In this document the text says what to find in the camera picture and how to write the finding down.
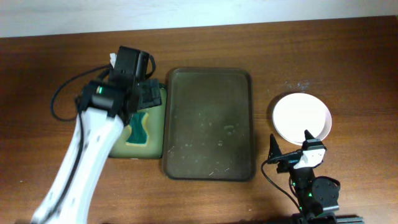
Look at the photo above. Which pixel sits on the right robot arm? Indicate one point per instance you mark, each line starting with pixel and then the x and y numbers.
pixel 315 197

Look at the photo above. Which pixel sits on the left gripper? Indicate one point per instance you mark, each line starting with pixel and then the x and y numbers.
pixel 150 95

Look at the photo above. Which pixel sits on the small green tray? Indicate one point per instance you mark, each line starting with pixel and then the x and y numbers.
pixel 155 129

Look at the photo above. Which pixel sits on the white plate top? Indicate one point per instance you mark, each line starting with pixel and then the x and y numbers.
pixel 297 112

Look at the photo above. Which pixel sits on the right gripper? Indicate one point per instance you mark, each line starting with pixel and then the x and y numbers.
pixel 288 162

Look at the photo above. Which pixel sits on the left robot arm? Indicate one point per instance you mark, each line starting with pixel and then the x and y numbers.
pixel 104 108

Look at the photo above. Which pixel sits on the green yellow sponge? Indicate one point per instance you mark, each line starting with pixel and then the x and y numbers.
pixel 138 133

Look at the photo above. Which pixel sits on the dark brown serving tray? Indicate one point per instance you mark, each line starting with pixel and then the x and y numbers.
pixel 209 125

